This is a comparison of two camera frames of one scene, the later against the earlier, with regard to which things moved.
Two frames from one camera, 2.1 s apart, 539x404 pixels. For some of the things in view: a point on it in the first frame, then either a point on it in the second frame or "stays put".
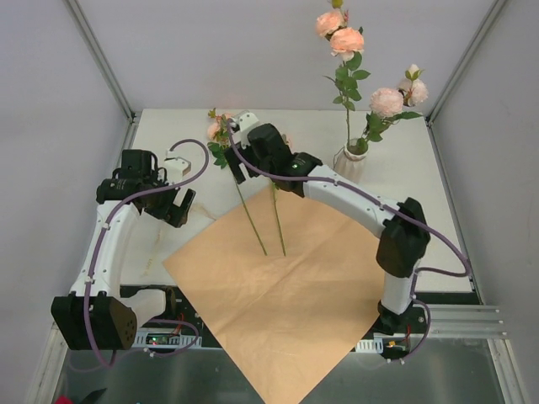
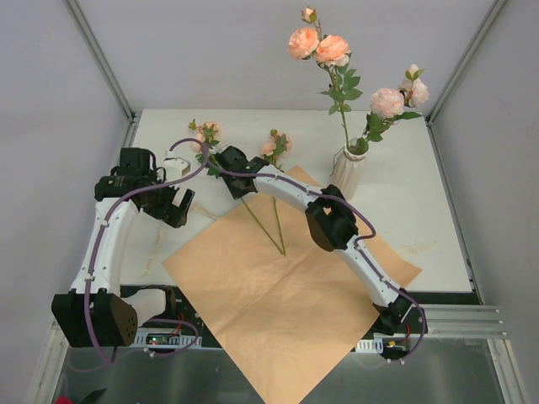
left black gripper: (167, 203) stays put
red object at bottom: (63, 400) stays put
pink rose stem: (218, 152) to (205, 139)
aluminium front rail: (465, 321) stays put
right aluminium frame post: (494, 8) stays put
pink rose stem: (347, 44) to (332, 51)
